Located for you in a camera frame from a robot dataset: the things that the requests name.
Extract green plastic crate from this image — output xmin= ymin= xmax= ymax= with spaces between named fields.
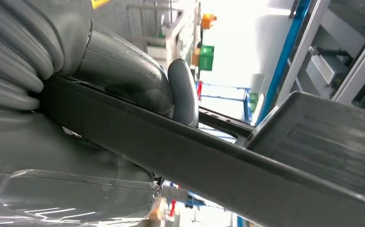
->
xmin=199 ymin=45 xmax=215 ymax=71

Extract blue metal cart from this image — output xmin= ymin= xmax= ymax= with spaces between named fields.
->
xmin=197 ymin=81 xmax=252 ymax=123

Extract orange plastic object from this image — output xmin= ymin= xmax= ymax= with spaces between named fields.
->
xmin=200 ymin=13 xmax=217 ymax=30

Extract clear plastic film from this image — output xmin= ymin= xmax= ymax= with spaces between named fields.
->
xmin=0 ymin=169 xmax=162 ymax=227

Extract grey aluminium frame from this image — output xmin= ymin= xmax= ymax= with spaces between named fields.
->
xmin=276 ymin=0 xmax=365 ymax=111

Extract blue beam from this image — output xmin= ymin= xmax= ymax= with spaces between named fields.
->
xmin=255 ymin=0 xmax=312 ymax=126

